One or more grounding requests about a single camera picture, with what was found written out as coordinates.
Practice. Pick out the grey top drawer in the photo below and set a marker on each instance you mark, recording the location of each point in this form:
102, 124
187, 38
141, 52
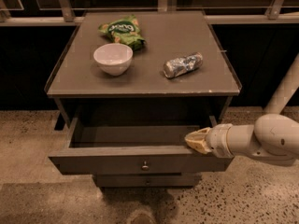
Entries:
131, 150

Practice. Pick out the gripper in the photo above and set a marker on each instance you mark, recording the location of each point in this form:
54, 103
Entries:
218, 139

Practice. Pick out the grey drawer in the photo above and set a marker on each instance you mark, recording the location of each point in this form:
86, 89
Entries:
153, 180
131, 150

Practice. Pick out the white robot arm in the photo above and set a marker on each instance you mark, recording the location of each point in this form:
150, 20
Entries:
272, 139

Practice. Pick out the green snack bag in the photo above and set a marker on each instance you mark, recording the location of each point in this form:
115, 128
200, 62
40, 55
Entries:
125, 31

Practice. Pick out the grey bottom drawer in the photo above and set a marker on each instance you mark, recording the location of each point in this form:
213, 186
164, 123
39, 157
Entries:
153, 180

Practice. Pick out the metal railing frame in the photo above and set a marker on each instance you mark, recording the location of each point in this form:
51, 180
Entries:
71, 12

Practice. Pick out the white ceramic bowl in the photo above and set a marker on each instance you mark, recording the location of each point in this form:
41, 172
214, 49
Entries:
114, 58

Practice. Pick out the grey drawer cabinet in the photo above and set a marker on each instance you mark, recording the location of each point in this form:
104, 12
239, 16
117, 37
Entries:
143, 95

